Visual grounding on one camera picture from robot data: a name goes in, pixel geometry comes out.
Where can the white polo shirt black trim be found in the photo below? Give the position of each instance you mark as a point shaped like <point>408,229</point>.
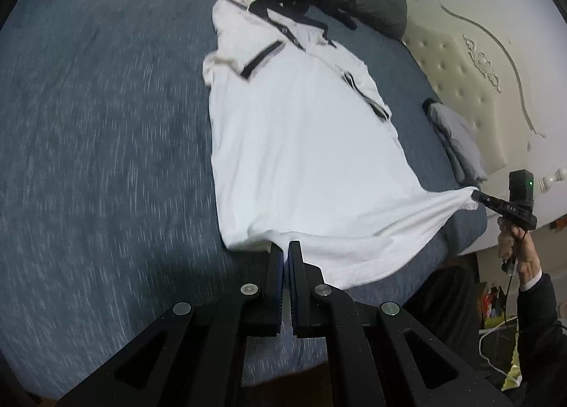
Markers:
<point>301,159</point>

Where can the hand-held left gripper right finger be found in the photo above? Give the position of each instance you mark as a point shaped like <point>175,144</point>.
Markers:
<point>292,296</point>

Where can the folded dark grey garment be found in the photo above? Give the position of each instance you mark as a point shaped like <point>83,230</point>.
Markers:
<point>449,150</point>

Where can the black knit garment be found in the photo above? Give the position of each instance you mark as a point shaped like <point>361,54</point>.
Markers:
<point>345,17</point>

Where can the person's right forearm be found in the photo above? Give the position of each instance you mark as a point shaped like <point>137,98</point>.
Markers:
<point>538,323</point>

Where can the folded grey shirt stack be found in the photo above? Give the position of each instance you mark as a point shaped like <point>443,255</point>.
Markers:
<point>429,104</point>

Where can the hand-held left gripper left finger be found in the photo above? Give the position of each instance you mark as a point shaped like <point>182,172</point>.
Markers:
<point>279,296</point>

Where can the cream tufted headboard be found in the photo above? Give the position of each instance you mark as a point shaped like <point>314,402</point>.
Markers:
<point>465,70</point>

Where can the person's right hand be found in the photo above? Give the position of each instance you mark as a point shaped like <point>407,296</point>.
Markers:
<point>529,260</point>

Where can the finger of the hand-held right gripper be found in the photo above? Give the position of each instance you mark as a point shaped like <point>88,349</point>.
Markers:
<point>480,198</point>

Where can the bed with blue cover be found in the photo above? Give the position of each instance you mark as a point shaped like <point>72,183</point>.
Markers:
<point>110,145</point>

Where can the folded light grey garment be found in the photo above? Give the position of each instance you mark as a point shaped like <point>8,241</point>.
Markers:
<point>460,132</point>

